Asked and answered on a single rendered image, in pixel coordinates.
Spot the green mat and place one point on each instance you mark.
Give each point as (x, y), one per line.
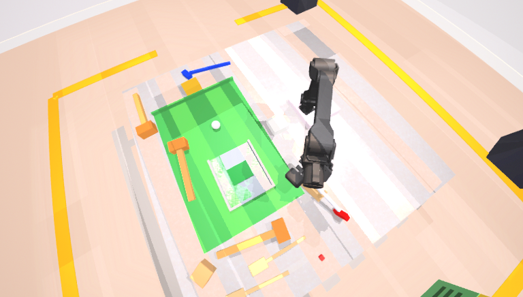
(213, 222)

